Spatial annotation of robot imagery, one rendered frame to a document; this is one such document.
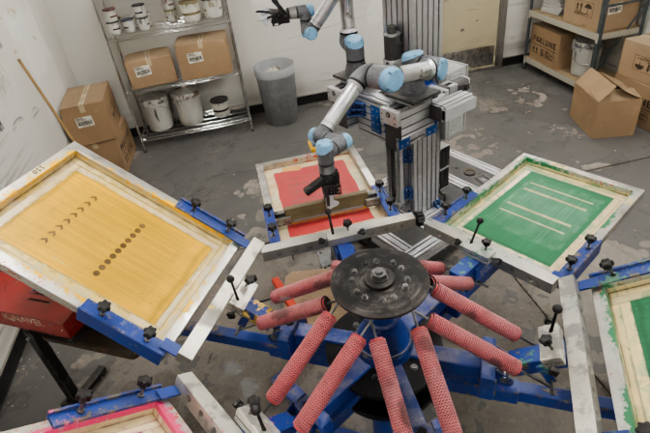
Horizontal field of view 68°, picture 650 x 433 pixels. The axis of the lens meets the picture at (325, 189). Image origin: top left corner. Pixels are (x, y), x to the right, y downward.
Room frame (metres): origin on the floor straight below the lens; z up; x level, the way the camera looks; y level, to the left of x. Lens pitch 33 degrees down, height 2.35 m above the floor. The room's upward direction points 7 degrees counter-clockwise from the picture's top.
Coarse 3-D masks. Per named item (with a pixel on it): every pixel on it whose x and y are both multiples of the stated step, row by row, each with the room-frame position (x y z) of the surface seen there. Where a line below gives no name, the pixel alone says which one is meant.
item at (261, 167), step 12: (300, 156) 2.48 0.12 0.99; (312, 156) 2.47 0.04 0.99; (336, 156) 2.49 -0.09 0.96; (264, 168) 2.42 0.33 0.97; (276, 168) 2.43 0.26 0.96; (360, 168) 2.25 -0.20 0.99; (264, 180) 2.26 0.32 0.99; (372, 180) 2.12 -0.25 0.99; (264, 192) 2.13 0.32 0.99; (264, 204) 2.03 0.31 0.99; (336, 228) 1.75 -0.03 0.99
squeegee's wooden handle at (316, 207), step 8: (352, 192) 1.92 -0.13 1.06; (360, 192) 1.91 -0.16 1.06; (320, 200) 1.89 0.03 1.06; (336, 200) 1.89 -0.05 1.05; (344, 200) 1.90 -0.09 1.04; (352, 200) 1.90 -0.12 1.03; (360, 200) 1.91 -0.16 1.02; (288, 208) 1.86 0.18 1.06; (296, 208) 1.86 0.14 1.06; (304, 208) 1.87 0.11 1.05; (312, 208) 1.87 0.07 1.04; (320, 208) 1.88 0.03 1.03; (336, 208) 1.89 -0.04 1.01; (344, 208) 1.90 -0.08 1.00; (296, 216) 1.86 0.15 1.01; (304, 216) 1.87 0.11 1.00
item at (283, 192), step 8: (304, 168) 2.39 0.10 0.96; (280, 176) 2.34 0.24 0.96; (288, 176) 2.33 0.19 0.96; (296, 176) 2.32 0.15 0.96; (280, 184) 2.26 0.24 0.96; (280, 192) 2.17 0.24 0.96; (288, 192) 2.16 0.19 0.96; (288, 200) 2.09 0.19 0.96; (296, 224) 1.87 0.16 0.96; (304, 224) 1.86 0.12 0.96; (312, 224) 1.85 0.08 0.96; (320, 224) 1.84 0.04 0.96; (328, 224) 1.84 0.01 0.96; (288, 232) 1.82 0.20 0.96; (296, 232) 1.81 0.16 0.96; (304, 232) 1.80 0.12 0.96; (312, 232) 1.79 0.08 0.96
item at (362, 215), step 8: (336, 160) 2.43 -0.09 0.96; (312, 168) 2.38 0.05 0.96; (344, 168) 2.33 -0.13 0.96; (344, 176) 2.25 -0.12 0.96; (352, 184) 2.16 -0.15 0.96; (368, 208) 1.93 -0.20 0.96; (336, 216) 1.89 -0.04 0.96; (344, 216) 1.88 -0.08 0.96; (352, 216) 1.87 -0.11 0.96; (360, 216) 1.86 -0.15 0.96; (368, 216) 1.86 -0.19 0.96; (336, 224) 1.83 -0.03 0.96
